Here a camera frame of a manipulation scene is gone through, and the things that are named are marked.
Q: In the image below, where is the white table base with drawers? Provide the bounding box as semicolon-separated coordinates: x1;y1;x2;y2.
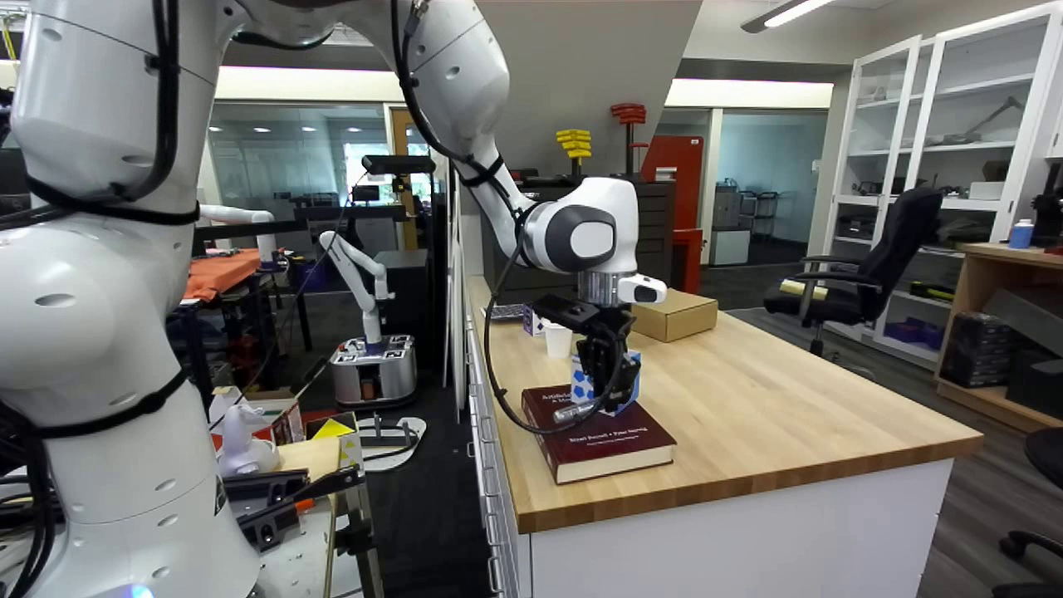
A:
461;325;957;598

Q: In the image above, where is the white open shelving unit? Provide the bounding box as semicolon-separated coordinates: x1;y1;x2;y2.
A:
824;2;1063;344

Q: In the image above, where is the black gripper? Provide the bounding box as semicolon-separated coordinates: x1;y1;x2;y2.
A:
568;302;646;417

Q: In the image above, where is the silver robot base box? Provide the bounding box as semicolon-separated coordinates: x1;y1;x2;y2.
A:
329;331;422;407

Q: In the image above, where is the ceiling strip light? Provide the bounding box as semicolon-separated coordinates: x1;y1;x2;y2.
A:
740;0;835;32

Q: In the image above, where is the red lamp stand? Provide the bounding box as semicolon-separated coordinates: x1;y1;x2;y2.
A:
608;104;652;180

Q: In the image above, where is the white and blue box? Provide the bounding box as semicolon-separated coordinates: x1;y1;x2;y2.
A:
568;344;648;407

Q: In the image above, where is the black drawer cabinet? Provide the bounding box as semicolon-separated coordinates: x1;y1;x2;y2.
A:
477;180;677;307

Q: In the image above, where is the orange cloth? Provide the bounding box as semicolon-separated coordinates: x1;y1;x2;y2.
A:
181;248;262;305

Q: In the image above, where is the yellow sign on stand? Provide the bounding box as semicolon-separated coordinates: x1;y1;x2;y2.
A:
554;127;595;180

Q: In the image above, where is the grey marker with black cap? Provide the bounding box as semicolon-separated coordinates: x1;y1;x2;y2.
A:
549;403;608;432

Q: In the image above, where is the black rolling chair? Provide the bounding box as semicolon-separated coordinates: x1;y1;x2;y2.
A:
989;427;1063;598

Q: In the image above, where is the wooden workbench with shelves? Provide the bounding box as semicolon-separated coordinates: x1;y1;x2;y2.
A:
935;241;1063;437

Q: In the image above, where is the yellow pad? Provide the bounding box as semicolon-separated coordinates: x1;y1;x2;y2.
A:
312;416;357;446

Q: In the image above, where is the white plastic jug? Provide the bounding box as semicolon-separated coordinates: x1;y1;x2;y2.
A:
209;384;280;479

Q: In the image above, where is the brown cardboard box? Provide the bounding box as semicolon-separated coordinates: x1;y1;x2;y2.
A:
631;285;720;344

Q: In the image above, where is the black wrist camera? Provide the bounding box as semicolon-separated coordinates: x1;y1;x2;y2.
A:
534;291;591;331

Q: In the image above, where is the red metal cabinet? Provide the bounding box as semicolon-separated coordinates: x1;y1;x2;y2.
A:
640;133;709;295

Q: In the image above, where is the dark red hardcover book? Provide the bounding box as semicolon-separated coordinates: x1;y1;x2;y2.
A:
517;381;682;487

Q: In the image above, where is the black office chair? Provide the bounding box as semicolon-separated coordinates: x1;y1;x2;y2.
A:
793;181;947;335

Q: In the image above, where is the black bar clamp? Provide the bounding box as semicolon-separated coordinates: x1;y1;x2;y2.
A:
219;461;370;552

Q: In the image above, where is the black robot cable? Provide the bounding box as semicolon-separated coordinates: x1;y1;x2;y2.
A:
477;162;624;437

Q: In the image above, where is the black storage box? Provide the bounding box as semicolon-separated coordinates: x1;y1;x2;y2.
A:
940;312;1017;392

